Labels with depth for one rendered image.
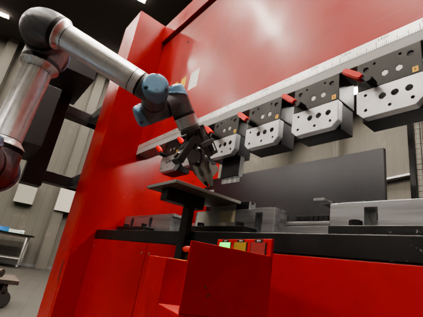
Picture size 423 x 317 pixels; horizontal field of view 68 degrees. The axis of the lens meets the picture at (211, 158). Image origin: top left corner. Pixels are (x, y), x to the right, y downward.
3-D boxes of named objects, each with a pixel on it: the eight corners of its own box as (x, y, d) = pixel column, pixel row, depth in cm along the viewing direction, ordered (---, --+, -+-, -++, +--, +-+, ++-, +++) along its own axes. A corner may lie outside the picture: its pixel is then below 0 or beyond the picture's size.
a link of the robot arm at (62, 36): (28, -20, 86) (179, 77, 89) (38, 9, 96) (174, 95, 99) (-3, 5, 81) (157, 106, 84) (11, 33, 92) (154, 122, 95)
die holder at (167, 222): (121, 233, 168) (125, 216, 171) (131, 236, 171) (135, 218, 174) (169, 236, 130) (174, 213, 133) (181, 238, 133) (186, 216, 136)
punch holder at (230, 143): (208, 159, 123) (214, 122, 129) (224, 166, 128) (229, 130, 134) (233, 152, 112) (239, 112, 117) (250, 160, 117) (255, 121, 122)
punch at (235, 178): (219, 183, 118) (223, 160, 122) (223, 185, 120) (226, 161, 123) (237, 180, 111) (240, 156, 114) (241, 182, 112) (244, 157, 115)
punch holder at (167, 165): (158, 173, 154) (165, 142, 159) (172, 177, 159) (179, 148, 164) (174, 168, 143) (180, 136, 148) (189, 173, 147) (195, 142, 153)
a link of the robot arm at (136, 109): (131, 96, 95) (163, 85, 99) (131, 112, 106) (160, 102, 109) (141, 118, 94) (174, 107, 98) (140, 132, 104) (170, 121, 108)
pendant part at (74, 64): (2, 179, 198) (46, 67, 226) (44, 189, 212) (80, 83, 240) (10, 166, 158) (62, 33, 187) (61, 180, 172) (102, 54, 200)
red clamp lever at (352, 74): (343, 66, 81) (372, 75, 74) (351, 73, 84) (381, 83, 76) (338, 72, 82) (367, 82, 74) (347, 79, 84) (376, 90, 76)
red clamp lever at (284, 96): (282, 91, 97) (301, 101, 89) (290, 97, 99) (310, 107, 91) (279, 96, 97) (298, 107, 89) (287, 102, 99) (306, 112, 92)
